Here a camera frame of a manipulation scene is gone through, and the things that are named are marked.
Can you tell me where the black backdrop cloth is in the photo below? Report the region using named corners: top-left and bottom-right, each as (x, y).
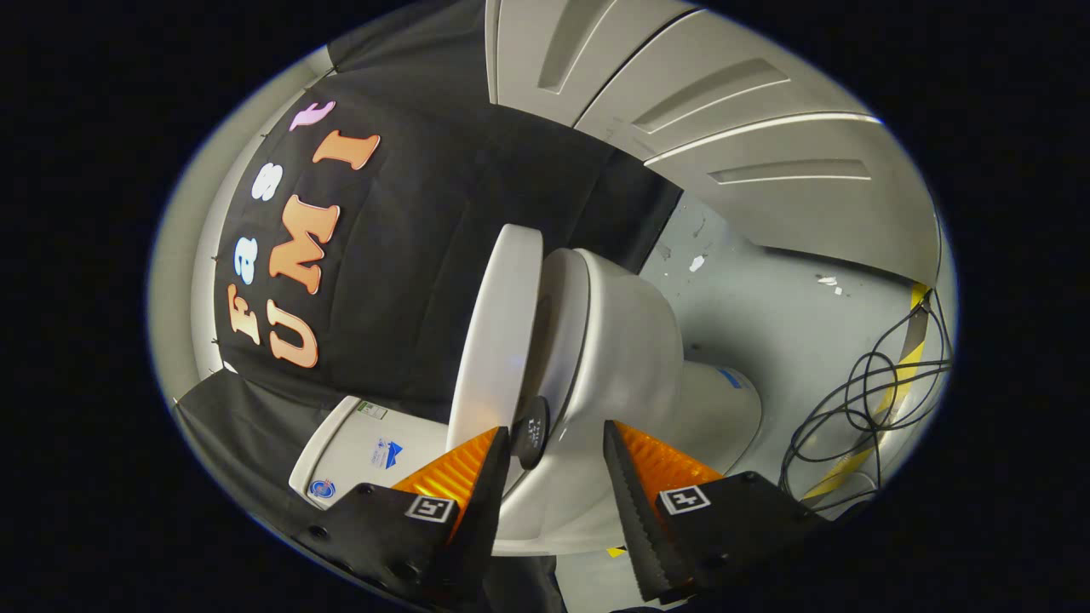
top-left (170, 0), bottom-right (686, 613)

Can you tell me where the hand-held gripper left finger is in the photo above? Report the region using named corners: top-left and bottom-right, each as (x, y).
top-left (294, 426), bottom-right (512, 610)

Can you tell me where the white toilet tank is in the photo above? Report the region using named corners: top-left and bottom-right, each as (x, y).
top-left (288, 394), bottom-right (452, 512)

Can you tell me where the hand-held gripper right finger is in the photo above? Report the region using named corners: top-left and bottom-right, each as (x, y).
top-left (603, 420), bottom-right (840, 604)

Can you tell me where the white drawer cabinet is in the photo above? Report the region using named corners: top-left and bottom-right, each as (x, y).
top-left (485, 0), bottom-right (942, 286)

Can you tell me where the yellow black floor tape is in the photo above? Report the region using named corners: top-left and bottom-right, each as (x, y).
top-left (805, 284), bottom-right (931, 503)

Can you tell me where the black round lid grip tab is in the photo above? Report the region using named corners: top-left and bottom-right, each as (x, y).
top-left (513, 396), bottom-right (552, 471)

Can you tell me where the white toilet seat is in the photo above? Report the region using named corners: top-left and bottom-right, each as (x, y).
top-left (532, 247), bottom-right (591, 418)

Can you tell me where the tangled black cable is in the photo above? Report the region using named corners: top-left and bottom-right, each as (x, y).
top-left (779, 289), bottom-right (955, 512)

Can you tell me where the white toilet bowl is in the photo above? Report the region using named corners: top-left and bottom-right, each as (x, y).
top-left (492, 249), bottom-right (765, 556)

